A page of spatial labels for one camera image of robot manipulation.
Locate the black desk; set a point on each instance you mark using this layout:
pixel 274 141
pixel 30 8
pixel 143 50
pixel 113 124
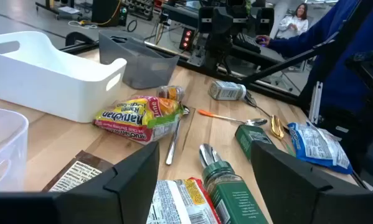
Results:
pixel 267 56

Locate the person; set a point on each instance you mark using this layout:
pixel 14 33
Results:
pixel 370 28
pixel 293 26

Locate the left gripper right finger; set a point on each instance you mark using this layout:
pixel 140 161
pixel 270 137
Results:
pixel 298 193

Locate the small steel utensil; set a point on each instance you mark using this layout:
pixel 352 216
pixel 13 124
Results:
pixel 251 99

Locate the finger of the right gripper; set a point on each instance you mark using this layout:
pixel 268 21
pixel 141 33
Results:
pixel 206 20
pixel 265 21

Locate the long steel spoon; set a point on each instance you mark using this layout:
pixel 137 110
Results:
pixel 173 143

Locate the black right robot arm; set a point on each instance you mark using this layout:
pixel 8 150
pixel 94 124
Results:
pixel 217 49

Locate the black computer case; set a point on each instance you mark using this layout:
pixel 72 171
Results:
pixel 106 12

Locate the red ramen packet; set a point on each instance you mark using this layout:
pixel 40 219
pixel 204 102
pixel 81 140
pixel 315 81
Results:
pixel 177 202

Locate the black box red lights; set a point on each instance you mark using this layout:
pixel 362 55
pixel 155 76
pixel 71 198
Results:
pixel 186 43

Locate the clear plastic bin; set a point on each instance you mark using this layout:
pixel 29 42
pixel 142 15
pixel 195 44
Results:
pixel 5 149

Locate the green pepper tin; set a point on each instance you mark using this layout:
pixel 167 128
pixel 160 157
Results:
pixel 250 140

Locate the white plastic bin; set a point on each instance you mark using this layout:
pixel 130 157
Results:
pixel 49 81

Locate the small amber spice jar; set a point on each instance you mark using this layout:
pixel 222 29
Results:
pixel 170 93

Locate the grey plastic bin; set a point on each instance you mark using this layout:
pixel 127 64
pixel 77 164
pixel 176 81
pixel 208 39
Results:
pixel 142 71

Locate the yellow green ramen packet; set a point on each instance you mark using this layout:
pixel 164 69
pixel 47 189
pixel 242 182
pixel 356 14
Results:
pixel 133 119

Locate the silver aluminium extrusion bar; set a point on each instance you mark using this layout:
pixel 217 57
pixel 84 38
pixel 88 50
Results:
pixel 315 102

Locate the brown food packet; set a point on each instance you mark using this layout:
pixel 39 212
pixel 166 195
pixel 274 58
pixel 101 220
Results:
pixel 77 172

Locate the black keyboard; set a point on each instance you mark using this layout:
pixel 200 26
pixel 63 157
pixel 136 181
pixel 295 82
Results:
pixel 247 42

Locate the blue ramen packet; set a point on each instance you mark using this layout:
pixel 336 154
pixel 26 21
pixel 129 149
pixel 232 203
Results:
pixel 320 149

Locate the green lidded oregano jar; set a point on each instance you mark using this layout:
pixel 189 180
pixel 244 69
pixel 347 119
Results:
pixel 233 199

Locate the person's hand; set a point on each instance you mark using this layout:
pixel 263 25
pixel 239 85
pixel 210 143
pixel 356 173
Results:
pixel 263 40

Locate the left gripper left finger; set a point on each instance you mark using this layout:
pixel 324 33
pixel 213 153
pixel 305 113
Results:
pixel 117 193

